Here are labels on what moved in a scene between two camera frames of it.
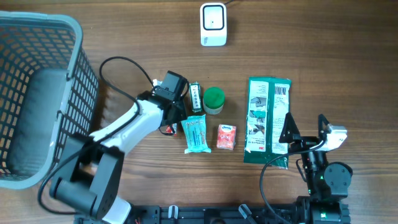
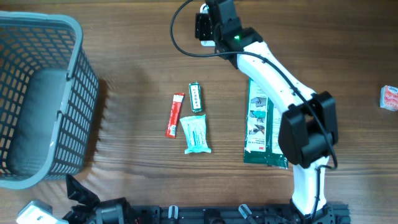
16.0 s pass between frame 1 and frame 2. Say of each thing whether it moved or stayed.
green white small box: stayed
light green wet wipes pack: stayed
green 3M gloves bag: stayed
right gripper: moved
